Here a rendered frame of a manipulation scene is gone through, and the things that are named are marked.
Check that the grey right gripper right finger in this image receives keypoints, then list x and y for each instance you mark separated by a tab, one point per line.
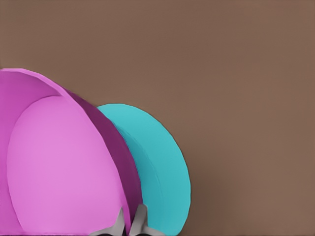
140	220

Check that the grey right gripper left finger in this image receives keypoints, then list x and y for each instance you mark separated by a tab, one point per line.
117	225

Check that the pink plate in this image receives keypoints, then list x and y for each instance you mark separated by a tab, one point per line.
61	159

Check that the blue plate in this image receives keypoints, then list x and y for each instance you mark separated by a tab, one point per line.
162	172

